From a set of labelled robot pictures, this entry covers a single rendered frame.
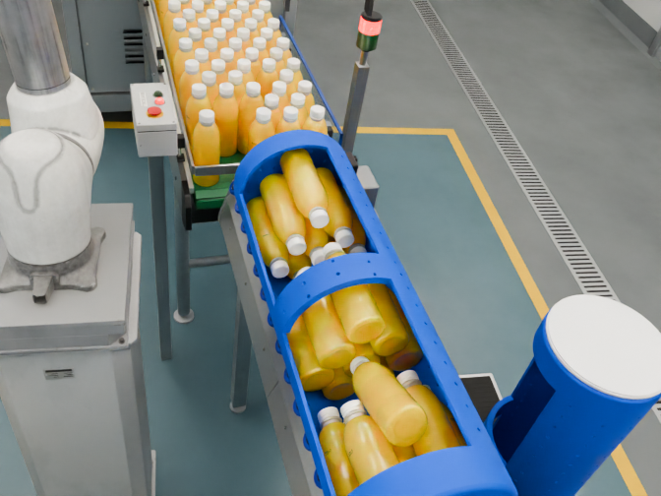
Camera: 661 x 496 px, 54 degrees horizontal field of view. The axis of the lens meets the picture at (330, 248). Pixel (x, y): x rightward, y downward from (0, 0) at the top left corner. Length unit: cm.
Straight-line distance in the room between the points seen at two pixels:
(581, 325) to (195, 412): 141
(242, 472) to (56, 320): 118
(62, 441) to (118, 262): 50
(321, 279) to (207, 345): 145
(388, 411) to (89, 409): 77
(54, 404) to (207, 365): 106
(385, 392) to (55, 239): 65
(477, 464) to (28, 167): 86
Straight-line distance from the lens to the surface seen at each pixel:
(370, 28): 201
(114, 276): 135
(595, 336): 153
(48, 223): 125
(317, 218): 135
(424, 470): 97
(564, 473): 170
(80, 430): 165
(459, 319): 287
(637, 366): 153
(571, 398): 148
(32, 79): 136
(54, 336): 131
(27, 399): 154
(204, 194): 182
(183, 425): 239
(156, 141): 174
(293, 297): 119
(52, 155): 123
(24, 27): 131
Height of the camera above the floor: 206
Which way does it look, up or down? 43 degrees down
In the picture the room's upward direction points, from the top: 11 degrees clockwise
